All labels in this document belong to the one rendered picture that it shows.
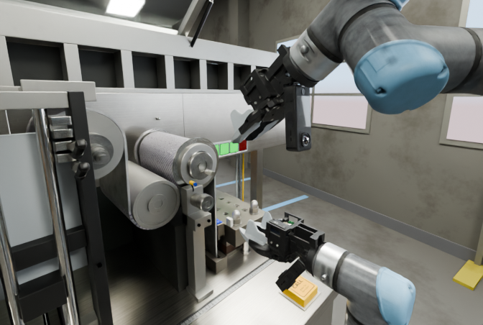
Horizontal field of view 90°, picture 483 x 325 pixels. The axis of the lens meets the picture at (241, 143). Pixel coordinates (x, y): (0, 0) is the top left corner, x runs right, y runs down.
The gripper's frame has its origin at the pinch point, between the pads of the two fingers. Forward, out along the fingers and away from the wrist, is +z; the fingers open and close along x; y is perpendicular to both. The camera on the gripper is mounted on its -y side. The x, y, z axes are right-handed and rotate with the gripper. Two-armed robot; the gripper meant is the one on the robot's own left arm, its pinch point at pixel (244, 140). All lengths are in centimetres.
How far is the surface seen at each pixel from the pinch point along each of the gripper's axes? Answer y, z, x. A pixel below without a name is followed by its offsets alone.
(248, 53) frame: 54, 19, -51
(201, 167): 2.6, 17.0, 1.4
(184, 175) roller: 2.2, 18.7, 6.0
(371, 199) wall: -53, 107, -253
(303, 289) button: -36.9, 20.2, -14.3
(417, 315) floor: -116, 70, -141
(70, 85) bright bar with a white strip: 17.6, 3.2, 28.0
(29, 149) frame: 6.1, 3.5, 34.9
